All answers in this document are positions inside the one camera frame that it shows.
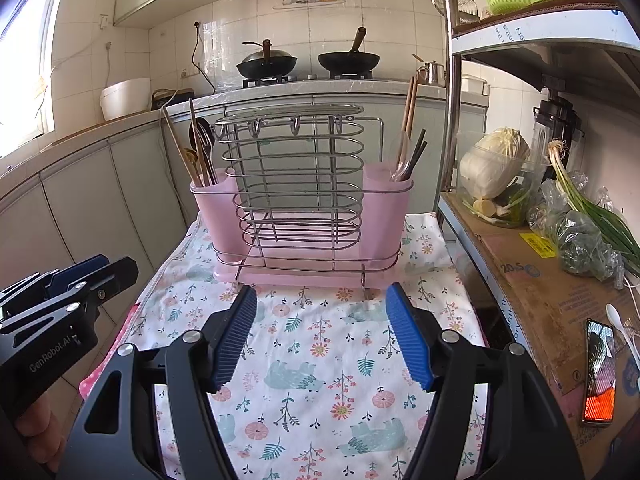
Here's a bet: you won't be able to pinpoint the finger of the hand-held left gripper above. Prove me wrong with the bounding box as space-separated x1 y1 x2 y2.
50 257 139 318
0 254 110 311

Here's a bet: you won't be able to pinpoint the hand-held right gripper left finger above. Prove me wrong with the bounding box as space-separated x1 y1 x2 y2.
56 284 259 480

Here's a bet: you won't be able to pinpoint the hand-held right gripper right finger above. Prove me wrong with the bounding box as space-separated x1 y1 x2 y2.
385 281 586 480

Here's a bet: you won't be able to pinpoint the pink plastic utensil cup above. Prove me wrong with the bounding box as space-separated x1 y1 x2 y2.
190 167 246 266
361 162 415 261

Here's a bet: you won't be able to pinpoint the light wooden chopstick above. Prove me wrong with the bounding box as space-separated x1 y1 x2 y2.
405 79 420 166
161 105 201 186
398 76 416 173

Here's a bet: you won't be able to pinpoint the brown wooden chopstick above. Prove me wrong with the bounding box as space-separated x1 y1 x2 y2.
188 97 213 186

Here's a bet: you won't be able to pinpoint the metal wire utensil rack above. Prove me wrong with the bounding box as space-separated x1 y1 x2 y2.
214 104 401 291

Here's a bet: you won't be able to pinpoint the person's left hand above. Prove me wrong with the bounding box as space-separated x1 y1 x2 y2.
14 399 68 473

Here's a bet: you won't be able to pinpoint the pink dotted cloth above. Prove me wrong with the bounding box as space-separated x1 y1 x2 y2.
79 305 166 411

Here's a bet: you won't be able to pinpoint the grey kitchen counter cabinets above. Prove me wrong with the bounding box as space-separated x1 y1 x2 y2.
0 79 488 311

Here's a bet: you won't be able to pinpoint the floral printed cloth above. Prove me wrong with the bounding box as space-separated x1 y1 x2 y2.
135 210 493 480

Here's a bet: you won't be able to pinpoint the pink plastic drip tray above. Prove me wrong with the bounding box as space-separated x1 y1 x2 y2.
212 210 401 288

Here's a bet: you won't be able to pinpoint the black ladle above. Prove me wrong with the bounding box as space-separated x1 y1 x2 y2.
189 117 218 186

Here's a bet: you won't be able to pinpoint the white rice cooker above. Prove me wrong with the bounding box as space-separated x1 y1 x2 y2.
100 78 152 122

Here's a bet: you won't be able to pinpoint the clear plastic bowl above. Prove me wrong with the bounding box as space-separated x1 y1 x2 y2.
457 145 551 228

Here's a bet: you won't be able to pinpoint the smartphone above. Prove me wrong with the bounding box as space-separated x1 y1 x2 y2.
580 319 617 427

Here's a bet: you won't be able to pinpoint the plastic bag of greens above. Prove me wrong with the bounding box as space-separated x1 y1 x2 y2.
527 172 626 281

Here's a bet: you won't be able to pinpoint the napa cabbage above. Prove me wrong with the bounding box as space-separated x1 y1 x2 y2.
459 127 531 201

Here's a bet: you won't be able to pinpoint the white plastic spoon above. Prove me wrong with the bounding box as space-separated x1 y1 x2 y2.
605 302 640 361

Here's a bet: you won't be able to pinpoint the window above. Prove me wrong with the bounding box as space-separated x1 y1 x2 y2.
0 0 68 161

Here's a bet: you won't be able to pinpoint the green onions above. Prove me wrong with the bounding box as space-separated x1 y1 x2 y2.
547 140 640 281

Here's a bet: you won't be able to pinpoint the metal shelf rack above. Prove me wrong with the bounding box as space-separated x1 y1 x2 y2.
435 0 640 480

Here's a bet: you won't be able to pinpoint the black wok with lid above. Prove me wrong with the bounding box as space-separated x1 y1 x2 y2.
236 40 298 81

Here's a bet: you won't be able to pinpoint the white box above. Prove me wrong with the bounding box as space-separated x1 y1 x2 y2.
460 74 491 108

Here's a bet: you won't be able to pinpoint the steel kettle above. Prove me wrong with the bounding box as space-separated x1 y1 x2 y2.
412 54 447 86

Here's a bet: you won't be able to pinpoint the black blender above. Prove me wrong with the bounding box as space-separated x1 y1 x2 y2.
531 74 586 181

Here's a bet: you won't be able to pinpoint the gas stove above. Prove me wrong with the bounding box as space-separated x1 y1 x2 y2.
242 72 373 84

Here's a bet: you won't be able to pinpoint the black power cable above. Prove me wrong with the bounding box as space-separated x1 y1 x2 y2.
192 20 217 95

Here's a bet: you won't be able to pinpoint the glass wall shelf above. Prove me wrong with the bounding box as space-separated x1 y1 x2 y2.
272 0 348 11

